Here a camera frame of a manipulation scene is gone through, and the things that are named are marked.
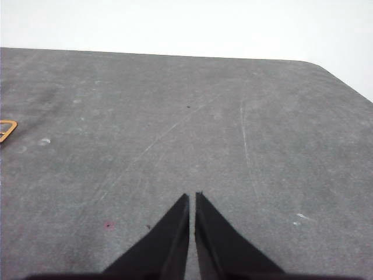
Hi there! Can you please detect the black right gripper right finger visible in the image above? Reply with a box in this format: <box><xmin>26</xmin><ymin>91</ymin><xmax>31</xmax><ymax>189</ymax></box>
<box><xmin>194</xmin><ymin>190</ymin><xmax>287</xmax><ymax>275</ymax></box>

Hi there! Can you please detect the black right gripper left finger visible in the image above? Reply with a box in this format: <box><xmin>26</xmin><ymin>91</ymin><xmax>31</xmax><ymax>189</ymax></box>
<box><xmin>101</xmin><ymin>192</ymin><xmax>191</xmax><ymax>275</ymax></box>

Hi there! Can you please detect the gold wire cup rack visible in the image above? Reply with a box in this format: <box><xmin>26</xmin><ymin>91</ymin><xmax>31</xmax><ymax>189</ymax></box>
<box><xmin>0</xmin><ymin>119</ymin><xmax>19</xmax><ymax>144</ymax></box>

